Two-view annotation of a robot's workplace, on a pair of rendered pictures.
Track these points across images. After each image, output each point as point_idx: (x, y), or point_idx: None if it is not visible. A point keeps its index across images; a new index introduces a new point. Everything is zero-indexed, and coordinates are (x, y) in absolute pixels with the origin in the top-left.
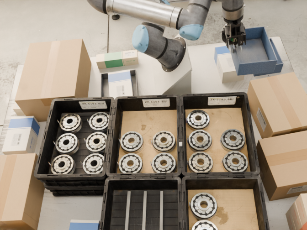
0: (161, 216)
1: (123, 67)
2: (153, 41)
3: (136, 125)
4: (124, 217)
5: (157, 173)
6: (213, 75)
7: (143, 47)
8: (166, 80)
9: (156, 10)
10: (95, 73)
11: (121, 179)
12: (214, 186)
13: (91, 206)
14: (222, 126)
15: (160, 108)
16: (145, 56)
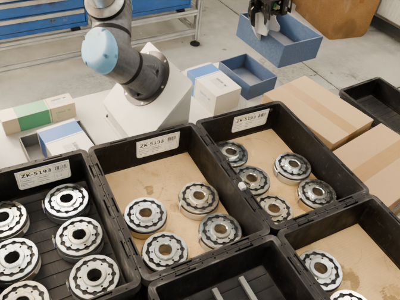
0: None
1: (52, 125)
2: (123, 50)
3: (135, 190)
4: None
5: (234, 242)
6: (196, 108)
7: (111, 60)
8: (147, 117)
9: None
10: (2, 143)
11: (179, 276)
12: (313, 237)
13: None
14: (264, 156)
15: (162, 156)
16: (81, 103)
